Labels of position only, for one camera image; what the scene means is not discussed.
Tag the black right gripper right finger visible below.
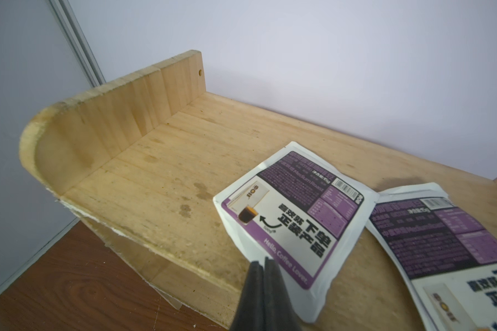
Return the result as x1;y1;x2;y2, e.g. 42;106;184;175
264;258;302;331

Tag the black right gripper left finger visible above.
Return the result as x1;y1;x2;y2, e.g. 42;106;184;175
229;261;265;331

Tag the purple coffee bag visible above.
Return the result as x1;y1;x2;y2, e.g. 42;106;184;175
213;142;379;324
367;183;497;330

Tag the wooden two-tier shelf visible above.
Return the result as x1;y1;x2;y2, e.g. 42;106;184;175
19;50;497;327

